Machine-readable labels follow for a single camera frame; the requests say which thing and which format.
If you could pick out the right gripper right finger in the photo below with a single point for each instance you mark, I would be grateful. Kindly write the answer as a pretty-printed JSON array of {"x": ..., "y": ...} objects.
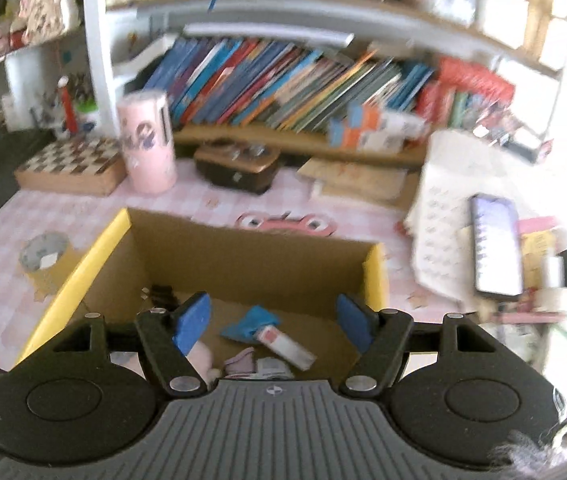
[{"x": 381, "y": 338}]

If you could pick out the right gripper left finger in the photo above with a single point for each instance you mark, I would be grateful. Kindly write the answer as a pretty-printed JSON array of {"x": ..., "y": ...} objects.
[{"x": 166, "y": 340}]

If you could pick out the blue cloth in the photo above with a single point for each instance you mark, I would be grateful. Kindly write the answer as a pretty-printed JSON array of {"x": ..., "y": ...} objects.
[{"x": 249, "y": 325}]

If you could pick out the pink plush paw toy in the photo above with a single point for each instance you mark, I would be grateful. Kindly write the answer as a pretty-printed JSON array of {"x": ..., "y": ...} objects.
[{"x": 202, "y": 360}]

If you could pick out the purple grey toy car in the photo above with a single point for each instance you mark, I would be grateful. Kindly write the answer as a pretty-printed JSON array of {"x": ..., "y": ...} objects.
[{"x": 244, "y": 365}]

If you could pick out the pink checked tablecloth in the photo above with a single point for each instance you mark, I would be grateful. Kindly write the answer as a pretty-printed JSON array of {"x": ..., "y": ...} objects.
[{"x": 82, "y": 218}]

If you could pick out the yellow cardboard box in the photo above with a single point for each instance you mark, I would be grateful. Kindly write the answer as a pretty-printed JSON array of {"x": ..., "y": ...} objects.
[{"x": 295, "y": 276}]

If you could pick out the pink crab coaster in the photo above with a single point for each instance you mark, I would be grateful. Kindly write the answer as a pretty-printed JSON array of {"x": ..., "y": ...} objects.
[{"x": 309, "y": 224}]

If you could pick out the black smartphone on table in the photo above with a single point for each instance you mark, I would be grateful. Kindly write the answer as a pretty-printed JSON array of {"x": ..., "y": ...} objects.
[{"x": 497, "y": 259}]

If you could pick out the wooden board pieces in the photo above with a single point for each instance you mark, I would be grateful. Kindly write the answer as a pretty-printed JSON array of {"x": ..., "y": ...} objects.
[{"x": 353, "y": 181}]

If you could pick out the white sheet music paper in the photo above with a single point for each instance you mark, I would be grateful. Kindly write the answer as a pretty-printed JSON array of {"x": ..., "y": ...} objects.
[{"x": 454, "y": 171}]

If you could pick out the wooden chess board box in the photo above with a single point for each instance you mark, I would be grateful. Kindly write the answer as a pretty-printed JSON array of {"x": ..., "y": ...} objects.
[{"x": 89, "y": 167}]

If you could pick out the brown vintage radio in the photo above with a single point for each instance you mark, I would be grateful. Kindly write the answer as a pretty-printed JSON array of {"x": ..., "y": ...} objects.
[{"x": 240, "y": 165}]

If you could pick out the orange white box lower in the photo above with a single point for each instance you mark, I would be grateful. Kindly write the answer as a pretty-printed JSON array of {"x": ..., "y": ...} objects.
[{"x": 341, "y": 135}]

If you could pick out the orange white box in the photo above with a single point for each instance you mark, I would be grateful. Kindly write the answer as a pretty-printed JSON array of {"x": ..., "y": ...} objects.
[
  {"x": 341, "y": 135},
  {"x": 364, "y": 116}
]

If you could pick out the pink cylindrical cup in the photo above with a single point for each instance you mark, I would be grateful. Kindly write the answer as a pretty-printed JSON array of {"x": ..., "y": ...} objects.
[{"x": 146, "y": 141}]

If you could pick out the red bottle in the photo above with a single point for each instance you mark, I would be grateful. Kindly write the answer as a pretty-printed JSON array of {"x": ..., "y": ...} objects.
[{"x": 68, "y": 107}]

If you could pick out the orange white box upper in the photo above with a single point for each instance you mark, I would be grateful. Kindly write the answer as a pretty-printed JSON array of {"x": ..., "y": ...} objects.
[{"x": 364, "y": 116}]

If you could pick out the green lid jar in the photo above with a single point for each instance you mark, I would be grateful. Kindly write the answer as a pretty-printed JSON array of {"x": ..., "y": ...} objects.
[{"x": 88, "y": 115}]

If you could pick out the row of leaning books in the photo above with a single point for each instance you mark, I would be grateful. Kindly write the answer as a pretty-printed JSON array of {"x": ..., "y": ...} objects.
[{"x": 283, "y": 85}]

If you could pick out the red dictionary book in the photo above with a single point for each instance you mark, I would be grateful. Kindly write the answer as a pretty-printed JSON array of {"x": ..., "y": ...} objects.
[{"x": 474, "y": 78}]

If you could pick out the floral paper house ornament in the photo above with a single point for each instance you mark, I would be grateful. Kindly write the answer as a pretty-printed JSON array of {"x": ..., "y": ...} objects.
[{"x": 48, "y": 19}]

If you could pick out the white pen holder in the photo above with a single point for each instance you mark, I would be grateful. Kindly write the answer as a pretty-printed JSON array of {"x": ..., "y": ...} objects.
[{"x": 503, "y": 20}]

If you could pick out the white bookshelf frame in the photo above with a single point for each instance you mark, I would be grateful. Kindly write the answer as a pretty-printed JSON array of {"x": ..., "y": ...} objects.
[{"x": 382, "y": 21}]

